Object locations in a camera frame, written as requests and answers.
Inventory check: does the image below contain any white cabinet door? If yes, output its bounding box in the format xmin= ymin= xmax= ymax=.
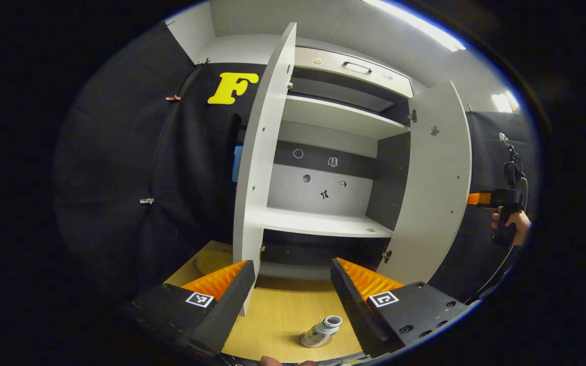
xmin=232 ymin=22 xmax=298 ymax=317
xmin=378 ymin=80 xmax=473 ymax=286

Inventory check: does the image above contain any round wooden coaster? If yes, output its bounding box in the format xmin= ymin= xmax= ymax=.
xmin=301 ymin=333 xmax=334 ymax=349

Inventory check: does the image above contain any small ceiling light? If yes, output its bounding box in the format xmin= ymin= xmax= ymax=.
xmin=491 ymin=90 xmax=520 ymax=113

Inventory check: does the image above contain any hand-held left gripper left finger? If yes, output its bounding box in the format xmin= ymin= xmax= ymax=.
xmin=120 ymin=260 xmax=256 ymax=356

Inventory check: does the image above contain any white bottle green label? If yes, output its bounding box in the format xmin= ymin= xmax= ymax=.
xmin=301 ymin=315 xmax=343 ymax=348

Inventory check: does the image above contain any black backdrop cloth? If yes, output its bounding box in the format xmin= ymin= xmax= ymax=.
xmin=54 ymin=23 xmax=538 ymax=306

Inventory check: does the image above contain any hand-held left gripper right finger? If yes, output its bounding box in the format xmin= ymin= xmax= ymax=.
xmin=330 ymin=257 xmax=472 ymax=359

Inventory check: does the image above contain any white cabinet shelf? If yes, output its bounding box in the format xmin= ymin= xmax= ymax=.
xmin=283 ymin=94 xmax=409 ymax=141

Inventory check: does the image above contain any white cabinet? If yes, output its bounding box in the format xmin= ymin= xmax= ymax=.
xmin=260 ymin=46 xmax=416 ymax=280

